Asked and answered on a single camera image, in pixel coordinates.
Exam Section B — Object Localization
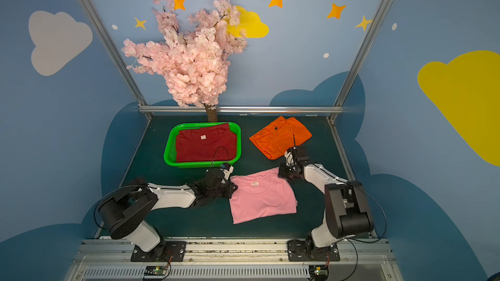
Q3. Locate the orange t-shirt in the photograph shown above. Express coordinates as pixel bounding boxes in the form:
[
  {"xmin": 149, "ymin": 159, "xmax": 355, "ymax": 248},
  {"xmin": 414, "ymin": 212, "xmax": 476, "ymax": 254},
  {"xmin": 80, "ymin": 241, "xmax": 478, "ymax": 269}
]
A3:
[{"xmin": 249, "ymin": 117, "xmax": 312, "ymax": 160}]

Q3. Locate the pink t-shirt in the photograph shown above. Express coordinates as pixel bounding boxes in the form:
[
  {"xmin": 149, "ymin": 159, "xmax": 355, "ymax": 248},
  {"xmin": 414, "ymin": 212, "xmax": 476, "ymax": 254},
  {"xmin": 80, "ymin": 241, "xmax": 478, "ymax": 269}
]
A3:
[{"xmin": 229, "ymin": 168, "xmax": 298, "ymax": 225}]

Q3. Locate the dark red t-shirt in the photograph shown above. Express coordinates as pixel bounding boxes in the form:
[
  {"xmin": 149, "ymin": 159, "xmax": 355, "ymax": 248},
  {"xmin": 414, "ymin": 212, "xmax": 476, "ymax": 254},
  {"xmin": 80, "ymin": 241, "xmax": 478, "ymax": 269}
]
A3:
[{"xmin": 175, "ymin": 123, "xmax": 238, "ymax": 163}]

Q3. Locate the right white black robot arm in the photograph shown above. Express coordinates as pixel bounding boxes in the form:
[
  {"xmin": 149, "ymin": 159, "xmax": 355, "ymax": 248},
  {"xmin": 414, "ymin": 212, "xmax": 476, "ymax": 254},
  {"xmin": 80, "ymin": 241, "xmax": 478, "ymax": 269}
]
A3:
[{"xmin": 278, "ymin": 146, "xmax": 374, "ymax": 248}]

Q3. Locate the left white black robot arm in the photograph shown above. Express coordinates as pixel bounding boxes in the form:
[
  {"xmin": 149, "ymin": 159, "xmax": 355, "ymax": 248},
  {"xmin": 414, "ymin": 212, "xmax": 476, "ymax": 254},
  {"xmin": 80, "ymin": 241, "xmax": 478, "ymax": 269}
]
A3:
[{"xmin": 95, "ymin": 163, "xmax": 238, "ymax": 261}]

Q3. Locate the green plastic perforated basket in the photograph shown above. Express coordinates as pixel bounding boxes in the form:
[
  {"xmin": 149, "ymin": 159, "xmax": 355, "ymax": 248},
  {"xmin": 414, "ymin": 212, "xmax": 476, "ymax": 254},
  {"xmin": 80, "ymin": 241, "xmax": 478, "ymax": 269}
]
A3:
[{"xmin": 164, "ymin": 122, "xmax": 242, "ymax": 169}]

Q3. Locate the left small circuit board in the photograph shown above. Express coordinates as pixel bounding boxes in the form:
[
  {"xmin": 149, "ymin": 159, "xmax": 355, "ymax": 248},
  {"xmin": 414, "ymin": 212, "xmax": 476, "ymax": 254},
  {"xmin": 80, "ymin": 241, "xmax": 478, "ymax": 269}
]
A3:
[{"xmin": 143, "ymin": 266, "xmax": 169, "ymax": 278}]

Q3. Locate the small circuit board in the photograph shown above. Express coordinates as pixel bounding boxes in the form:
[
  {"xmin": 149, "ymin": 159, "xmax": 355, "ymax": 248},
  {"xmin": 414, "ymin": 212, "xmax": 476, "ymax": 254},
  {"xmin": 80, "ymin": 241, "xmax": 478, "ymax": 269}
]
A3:
[
  {"xmin": 143, "ymin": 266, "xmax": 169, "ymax": 278},
  {"xmin": 308, "ymin": 265, "xmax": 329, "ymax": 281}
]

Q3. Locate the right small circuit board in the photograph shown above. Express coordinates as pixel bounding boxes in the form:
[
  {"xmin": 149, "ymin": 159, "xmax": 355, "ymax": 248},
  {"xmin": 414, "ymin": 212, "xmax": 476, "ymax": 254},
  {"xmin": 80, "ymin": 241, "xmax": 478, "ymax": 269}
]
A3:
[{"xmin": 308, "ymin": 265, "xmax": 329, "ymax": 281}]

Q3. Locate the pink cherry blossom tree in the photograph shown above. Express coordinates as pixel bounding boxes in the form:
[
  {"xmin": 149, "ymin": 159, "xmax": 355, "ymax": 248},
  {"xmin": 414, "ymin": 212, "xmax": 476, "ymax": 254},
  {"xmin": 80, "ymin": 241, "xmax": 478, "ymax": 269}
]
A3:
[{"xmin": 121, "ymin": 0, "xmax": 247, "ymax": 122}]

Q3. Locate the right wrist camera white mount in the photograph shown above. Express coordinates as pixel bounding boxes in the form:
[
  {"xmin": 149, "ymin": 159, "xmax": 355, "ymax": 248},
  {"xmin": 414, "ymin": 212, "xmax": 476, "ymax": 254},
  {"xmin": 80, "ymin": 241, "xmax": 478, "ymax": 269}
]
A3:
[{"xmin": 285, "ymin": 151, "xmax": 294, "ymax": 166}]

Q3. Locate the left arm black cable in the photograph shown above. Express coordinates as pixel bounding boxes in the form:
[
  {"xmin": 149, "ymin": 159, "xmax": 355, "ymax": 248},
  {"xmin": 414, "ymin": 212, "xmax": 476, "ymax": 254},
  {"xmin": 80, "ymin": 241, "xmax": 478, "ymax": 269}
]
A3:
[{"xmin": 210, "ymin": 146, "xmax": 231, "ymax": 170}]

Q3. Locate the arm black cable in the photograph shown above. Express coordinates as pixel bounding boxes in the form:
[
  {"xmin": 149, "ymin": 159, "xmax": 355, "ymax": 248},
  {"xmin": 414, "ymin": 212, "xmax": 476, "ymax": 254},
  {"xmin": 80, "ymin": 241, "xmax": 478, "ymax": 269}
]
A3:
[
  {"xmin": 210, "ymin": 146, "xmax": 231, "ymax": 170},
  {"xmin": 339, "ymin": 183, "xmax": 388, "ymax": 281}
]

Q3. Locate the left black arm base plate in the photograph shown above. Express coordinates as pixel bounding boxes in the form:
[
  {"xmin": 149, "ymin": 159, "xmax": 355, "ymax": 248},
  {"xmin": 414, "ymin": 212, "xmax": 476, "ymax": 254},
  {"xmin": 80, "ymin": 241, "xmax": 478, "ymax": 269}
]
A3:
[{"xmin": 130, "ymin": 239, "xmax": 187, "ymax": 263}]

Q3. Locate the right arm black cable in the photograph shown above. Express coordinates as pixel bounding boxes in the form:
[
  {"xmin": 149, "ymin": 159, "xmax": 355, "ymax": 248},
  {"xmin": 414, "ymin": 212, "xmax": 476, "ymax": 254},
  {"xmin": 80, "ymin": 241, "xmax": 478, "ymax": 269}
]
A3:
[{"xmin": 339, "ymin": 183, "xmax": 388, "ymax": 281}]

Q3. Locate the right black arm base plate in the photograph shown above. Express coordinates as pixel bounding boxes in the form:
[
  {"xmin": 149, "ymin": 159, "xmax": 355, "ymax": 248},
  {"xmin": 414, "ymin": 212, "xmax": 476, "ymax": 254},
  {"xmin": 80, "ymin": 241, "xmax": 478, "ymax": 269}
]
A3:
[{"xmin": 286, "ymin": 237, "xmax": 341, "ymax": 261}]

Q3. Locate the right aluminium frame post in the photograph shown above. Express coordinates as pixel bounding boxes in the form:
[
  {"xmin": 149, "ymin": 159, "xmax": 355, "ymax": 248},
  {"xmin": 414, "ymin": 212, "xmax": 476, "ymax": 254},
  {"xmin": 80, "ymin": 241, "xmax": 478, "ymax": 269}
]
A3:
[{"xmin": 328, "ymin": 0, "xmax": 394, "ymax": 125}]

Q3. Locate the aluminium frame post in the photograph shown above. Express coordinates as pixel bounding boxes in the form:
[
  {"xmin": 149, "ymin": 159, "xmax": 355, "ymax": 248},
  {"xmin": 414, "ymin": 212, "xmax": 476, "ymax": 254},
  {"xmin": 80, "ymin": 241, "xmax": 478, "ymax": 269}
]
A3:
[
  {"xmin": 78, "ymin": 0, "xmax": 147, "ymax": 109},
  {"xmin": 328, "ymin": 0, "xmax": 394, "ymax": 125}
]

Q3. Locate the aluminium front rail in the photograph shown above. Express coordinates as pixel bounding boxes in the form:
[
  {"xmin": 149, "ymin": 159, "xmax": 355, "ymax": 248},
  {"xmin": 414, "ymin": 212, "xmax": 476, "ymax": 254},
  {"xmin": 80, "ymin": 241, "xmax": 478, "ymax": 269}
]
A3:
[{"xmin": 65, "ymin": 238, "xmax": 403, "ymax": 280}]

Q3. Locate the left aluminium frame post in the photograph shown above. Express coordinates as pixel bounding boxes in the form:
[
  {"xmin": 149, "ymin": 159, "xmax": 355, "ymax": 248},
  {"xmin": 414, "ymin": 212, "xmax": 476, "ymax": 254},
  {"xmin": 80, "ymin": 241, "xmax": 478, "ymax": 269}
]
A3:
[{"xmin": 78, "ymin": 0, "xmax": 147, "ymax": 109}]

